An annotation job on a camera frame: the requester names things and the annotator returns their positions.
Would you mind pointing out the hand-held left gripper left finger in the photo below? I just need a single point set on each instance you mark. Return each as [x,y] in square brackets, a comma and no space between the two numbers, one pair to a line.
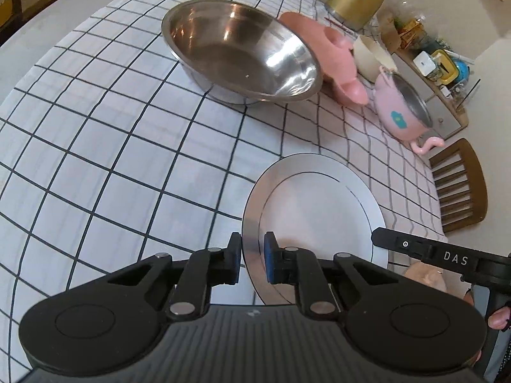
[237,257]

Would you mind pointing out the checked tablecloth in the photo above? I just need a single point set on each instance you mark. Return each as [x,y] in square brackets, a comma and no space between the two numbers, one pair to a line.
[119,167]

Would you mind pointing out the large stainless steel bowl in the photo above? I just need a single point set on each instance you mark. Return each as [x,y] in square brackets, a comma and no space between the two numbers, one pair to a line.
[239,52]

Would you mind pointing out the beige sideboard cabinet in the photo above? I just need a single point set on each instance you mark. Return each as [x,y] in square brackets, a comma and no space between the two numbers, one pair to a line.
[447,119]

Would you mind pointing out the person's right hand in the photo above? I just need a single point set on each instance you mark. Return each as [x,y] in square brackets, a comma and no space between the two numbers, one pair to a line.
[500,320]

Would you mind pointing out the white tissue box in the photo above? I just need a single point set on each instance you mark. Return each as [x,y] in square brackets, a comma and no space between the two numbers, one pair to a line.
[424,65]

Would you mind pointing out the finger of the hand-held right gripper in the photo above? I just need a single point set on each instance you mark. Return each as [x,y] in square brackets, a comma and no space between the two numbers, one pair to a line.
[415,245]

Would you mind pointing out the pink steel-lined bowl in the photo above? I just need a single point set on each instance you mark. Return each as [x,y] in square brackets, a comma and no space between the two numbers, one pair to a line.
[393,107]

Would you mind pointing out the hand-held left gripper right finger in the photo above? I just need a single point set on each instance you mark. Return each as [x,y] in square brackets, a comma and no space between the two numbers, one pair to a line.
[270,259]

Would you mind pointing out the pink divided plate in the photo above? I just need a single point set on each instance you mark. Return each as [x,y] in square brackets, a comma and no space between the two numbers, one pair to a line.
[339,56]

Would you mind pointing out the wooden chair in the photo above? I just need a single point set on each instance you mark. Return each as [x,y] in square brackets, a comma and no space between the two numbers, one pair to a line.
[463,191]

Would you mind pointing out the white plate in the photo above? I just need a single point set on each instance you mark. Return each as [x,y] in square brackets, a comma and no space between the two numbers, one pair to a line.
[319,211]

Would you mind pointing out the cream bowl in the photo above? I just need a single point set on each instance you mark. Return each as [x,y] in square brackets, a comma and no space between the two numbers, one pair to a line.
[369,56]

